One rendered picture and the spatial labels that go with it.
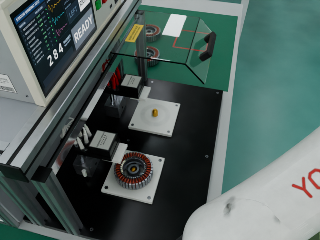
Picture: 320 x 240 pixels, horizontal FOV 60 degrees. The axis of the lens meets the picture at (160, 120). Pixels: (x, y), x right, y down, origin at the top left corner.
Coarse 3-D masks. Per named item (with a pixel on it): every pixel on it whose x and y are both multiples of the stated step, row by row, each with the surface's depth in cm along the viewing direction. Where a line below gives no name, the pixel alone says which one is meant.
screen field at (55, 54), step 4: (60, 44) 55; (56, 48) 53; (60, 48) 55; (52, 52) 52; (56, 52) 54; (60, 52) 55; (48, 56) 51; (52, 56) 53; (56, 56) 54; (48, 60) 52; (52, 60) 53; (56, 60) 54; (48, 64) 52; (52, 64) 53
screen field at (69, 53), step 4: (72, 48) 59; (68, 52) 58; (72, 52) 60; (64, 56) 57; (68, 56) 58; (60, 60) 56; (64, 60) 57; (60, 64) 56; (56, 68) 55; (60, 68) 56; (52, 72) 54; (56, 72) 55; (48, 76) 53; (52, 76) 54; (44, 80) 52; (48, 80) 53; (44, 84) 52; (48, 84) 53
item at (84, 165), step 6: (78, 156) 81; (84, 156) 81; (78, 162) 79; (84, 162) 79; (90, 162) 79; (96, 162) 83; (78, 168) 80; (84, 168) 79; (90, 168) 80; (90, 174) 81
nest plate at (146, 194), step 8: (128, 152) 87; (152, 160) 85; (160, 160) 85; (112, 168) 83; (160, 168) 83; (112, 176) 81; (128, 176) 81; (152, 176) 81; (104, 184) 79; (112, 184) 79; (152, 184) 79; (104, 192) 79; (112, 192) 78; (120, 192) 78; (128, 192) 78; (136, 192) 78; (144, 192) 78; (152, 192) 78; (144, 200) 76; (152, 200) 76
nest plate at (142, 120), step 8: (144, 104) 101; (152, 104) 101; (160, 104) 101; (168, 104) 101; (176, 104) 101; (136, 112) 98; (144, 112) 98; (160, 112) 98; (168, 112) 98; (176, 112) 98; (136, 120) 95; (144, 120) 95; (152, 120) 95; (160, 120) 95; (168, 120) 95; (136, 128) 93; (144, 128) 93; (152, 128) 93; (160, 128) 93; (168, 128) 93; (168, 136) 92
